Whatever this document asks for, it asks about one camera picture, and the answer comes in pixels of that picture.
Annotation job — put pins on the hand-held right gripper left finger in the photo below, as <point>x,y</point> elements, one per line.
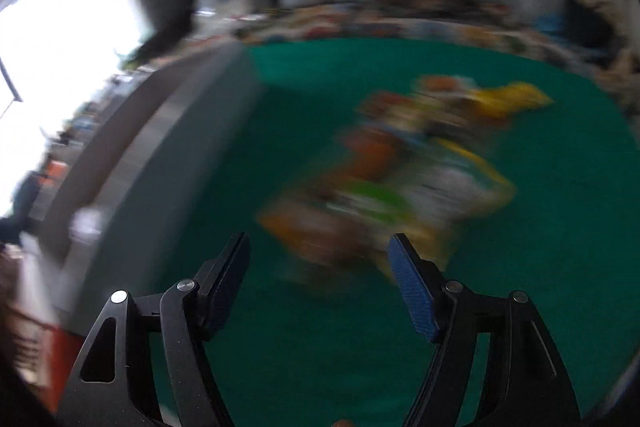
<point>229,289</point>

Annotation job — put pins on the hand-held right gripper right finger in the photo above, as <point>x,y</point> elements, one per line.
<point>414,292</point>

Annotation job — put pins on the pile of colourful snack packets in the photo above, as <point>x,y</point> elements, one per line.
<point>390,177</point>

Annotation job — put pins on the green blanket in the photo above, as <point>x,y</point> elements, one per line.
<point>550,232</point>

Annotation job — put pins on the yellow snack packet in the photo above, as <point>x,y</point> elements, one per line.
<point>510,99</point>

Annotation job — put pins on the floral patterned bedsheet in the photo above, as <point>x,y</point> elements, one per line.
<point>450,29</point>

